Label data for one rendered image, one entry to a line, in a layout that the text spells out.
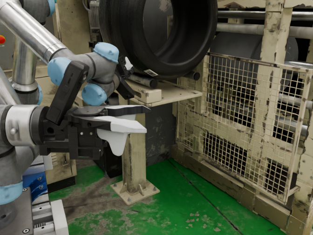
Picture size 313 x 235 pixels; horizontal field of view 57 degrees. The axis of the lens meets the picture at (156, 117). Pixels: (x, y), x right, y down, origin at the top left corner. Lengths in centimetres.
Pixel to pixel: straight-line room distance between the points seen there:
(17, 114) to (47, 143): 7
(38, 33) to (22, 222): 51
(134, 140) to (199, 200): 62
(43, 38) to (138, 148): 123
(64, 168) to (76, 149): 166
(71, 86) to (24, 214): 48
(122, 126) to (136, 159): 153
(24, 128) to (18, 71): 74
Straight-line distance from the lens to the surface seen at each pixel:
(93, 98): 91
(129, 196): 208
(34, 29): 91
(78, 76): 50
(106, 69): 87
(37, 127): 52
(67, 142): 53
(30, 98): 131
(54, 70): 80
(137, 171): 201
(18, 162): 63
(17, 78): 127
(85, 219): 196
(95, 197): 212
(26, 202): 94
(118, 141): 46
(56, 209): 96
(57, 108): 52
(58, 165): 215
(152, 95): 140
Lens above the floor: 124
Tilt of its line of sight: 21 degrees down
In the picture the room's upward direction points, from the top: straight up
